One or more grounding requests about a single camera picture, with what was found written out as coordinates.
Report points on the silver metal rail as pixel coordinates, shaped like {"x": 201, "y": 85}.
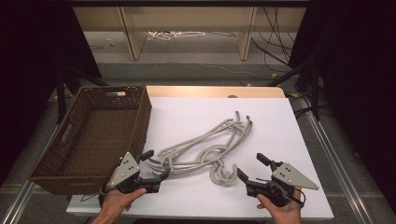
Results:
{"x": 18, "y": 202}
{"x": 336, "y": 161}

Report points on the person's right hand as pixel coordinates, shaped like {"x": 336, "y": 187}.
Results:
{"x": 286, "y": 214}

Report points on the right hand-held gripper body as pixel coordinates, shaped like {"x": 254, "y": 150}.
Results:
{"x": 289, "y": 175}

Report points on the black metal stand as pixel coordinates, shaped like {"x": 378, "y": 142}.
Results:
{"x": 315, "y": 93}
{"x": 62, "y": 93}

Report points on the brown wicker basket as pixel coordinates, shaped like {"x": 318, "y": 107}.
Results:
{"x": 102, "y": 137}

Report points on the light wooden desk frame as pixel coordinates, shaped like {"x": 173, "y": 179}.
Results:
{"x": 134, "y": 34}

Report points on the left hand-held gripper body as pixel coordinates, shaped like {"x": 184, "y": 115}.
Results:
{"x": 127, "y": 168}

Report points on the person's left hand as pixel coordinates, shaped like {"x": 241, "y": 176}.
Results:
{"x": 115, "y": 202}

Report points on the white foam board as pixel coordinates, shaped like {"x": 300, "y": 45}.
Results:
{"x": 274, "y": 130}

